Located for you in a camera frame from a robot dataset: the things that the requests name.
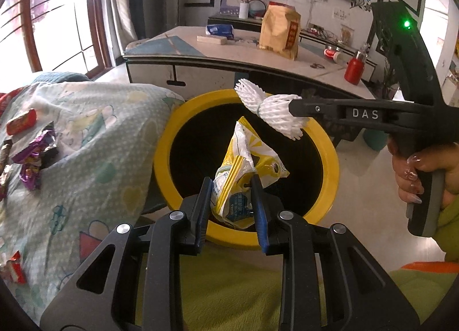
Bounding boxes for yellow paper bag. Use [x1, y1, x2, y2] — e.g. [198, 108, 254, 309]
[259, 1, 301, 61]

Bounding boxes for brown framed window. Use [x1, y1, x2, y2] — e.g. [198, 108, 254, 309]
[0, 0, 110, 79]

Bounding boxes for yellow snack bag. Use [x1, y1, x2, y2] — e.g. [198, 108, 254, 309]
[211, 116, 290, 230]

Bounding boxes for marble top coffee table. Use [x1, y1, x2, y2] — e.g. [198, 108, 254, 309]
[123, 25, 381, 111]

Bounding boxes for red bottle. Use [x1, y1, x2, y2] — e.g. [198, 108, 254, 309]
[343, 50, 370, 85]

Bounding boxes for round handled basket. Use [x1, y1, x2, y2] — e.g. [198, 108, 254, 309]
[248, 0, 266, 20]

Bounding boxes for blue tissue pack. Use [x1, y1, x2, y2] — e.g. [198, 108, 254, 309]
[205, 24, 234, 40]

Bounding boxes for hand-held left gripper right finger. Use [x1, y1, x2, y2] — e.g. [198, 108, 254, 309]
[251, 175, 420, 331]

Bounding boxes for red snack wrapper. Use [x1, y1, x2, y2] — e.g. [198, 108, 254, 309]
[6, 109, 38, 135]
[3, 251, 28, 286]

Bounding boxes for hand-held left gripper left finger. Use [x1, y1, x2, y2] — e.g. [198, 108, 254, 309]
[39, 177, 213, 331]

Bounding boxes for person's right hand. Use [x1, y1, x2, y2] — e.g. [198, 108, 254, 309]
[387, 136, 459, 210]

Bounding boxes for black television cabinet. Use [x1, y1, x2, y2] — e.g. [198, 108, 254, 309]
[208, 12, 379, 81]

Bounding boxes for white foam fruit net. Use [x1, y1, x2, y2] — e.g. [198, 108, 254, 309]
[235, 78, 310, 140]

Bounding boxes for yellow rimmed black trash bin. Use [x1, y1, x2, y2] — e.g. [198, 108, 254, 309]
[153, 89, 341, 250]

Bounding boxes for white rectangular block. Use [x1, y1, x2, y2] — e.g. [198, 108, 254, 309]
[197, 35, 228, 46]

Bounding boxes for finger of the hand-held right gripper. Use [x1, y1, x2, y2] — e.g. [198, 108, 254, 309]
[287, 99, 341, 122]

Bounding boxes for white vase with red flowers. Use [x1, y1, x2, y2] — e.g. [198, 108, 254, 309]
[234, 0, 262, 19]

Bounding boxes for red lidded jar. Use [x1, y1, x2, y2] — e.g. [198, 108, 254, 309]
[324, 46, 348, 64]

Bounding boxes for teal round container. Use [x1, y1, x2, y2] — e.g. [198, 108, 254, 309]
[363, 130, 392, 151]

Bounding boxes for person's green clothing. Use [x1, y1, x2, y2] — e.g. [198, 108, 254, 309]
[134, 243, 459, 331]

